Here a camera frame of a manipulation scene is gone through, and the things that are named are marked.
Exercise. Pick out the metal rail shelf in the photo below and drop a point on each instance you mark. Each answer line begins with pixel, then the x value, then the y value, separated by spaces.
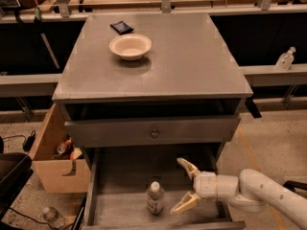
pixel 44 85

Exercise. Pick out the bottle in cardboard box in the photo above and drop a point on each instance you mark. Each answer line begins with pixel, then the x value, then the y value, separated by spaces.
pixel 64 147

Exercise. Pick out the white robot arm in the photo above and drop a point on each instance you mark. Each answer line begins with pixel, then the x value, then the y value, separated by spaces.
pixel 251 191

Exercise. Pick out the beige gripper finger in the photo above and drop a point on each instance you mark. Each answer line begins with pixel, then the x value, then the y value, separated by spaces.
pixel 189 201
pixel 190 168

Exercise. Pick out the white paper bowl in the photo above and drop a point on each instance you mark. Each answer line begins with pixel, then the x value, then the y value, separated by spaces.
pixel 130 47

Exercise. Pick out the dark blue snack packet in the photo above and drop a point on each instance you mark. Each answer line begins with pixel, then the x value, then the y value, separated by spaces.
pixel 121 28

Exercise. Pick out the clear pump dispenser bottle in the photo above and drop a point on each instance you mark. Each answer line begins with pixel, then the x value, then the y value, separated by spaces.
pixel 285 60

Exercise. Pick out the cardboard box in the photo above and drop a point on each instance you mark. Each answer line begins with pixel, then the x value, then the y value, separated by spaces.
pixel 58 173

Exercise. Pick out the grey wooden cabinet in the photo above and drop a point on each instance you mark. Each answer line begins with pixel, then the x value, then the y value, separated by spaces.
pixel 189 72

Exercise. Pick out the black chair base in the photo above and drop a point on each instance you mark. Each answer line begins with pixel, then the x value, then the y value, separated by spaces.
pixel 293 185

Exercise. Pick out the grey open middle drawer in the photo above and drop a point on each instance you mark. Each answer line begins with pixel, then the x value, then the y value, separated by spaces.
pixel 116 198

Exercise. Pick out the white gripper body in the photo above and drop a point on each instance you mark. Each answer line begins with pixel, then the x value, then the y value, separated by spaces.
pixel 205 185

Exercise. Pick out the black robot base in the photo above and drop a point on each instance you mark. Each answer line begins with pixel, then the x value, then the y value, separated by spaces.
pixel 15 171

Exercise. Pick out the grey top drawer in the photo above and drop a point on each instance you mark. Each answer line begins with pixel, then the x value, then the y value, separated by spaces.
pixel 152 131

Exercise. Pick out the clear plastic water bottle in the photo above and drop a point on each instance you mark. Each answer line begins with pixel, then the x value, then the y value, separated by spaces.
pixel 155 198

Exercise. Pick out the clear bottle on floor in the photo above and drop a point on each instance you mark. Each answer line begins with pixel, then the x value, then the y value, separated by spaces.
pixel 53 217

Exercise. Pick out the black power adapter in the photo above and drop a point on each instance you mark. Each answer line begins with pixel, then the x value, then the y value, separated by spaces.
pixel 29 142

